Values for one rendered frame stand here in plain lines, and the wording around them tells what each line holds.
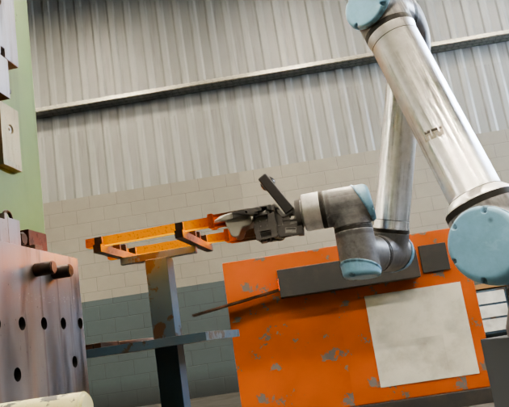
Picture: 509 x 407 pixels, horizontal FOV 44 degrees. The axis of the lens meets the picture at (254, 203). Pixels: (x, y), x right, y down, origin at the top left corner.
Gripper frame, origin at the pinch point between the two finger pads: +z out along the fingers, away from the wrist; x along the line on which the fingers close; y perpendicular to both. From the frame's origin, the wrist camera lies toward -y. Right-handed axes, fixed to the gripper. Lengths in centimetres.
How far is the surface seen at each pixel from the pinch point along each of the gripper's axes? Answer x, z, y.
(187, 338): -7.9, 9.9, 27.3
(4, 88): -30, 37, -32
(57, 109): 662, 360, -334
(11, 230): -31.1, 37.4, 0.4
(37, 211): 9, 53, -13
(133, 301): 694, 289, -44
